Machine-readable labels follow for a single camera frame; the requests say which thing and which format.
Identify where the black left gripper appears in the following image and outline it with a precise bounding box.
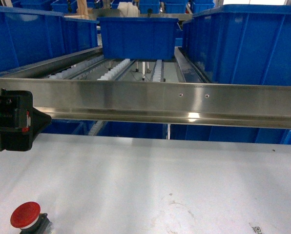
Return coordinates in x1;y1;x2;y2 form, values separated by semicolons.
0;88;52;152

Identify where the white roller track left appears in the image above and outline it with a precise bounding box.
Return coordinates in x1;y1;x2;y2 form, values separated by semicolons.
47;55;104;79

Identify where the white roller track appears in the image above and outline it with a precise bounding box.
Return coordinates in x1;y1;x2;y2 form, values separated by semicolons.
98;58;130;80
152;60;162;82
47;55;104;79

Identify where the large blue bin left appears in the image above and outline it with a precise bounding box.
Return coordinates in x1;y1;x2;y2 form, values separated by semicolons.
0;6;98;73

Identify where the large blue bin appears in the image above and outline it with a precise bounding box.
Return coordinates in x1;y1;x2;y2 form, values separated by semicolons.
0;6;98;73
183;4;291;86

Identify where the red emergency stop button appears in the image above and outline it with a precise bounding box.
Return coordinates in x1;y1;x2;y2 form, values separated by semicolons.
10;201;52;234

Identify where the white roller track centre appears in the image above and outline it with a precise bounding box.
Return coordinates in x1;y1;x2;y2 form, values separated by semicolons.
98;58;130;80

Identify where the blue bin centre back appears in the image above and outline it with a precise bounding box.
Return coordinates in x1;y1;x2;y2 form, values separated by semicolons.
97;17;178;60

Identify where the white roller track right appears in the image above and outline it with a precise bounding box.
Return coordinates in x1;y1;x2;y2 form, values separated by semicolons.
152;60;162;82

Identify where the large blue bin right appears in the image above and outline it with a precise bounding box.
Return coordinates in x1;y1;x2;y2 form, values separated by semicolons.
183;4;291;86

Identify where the stainless steel shelf front rail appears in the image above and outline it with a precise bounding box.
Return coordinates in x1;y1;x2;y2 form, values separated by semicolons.
0;78;291;129

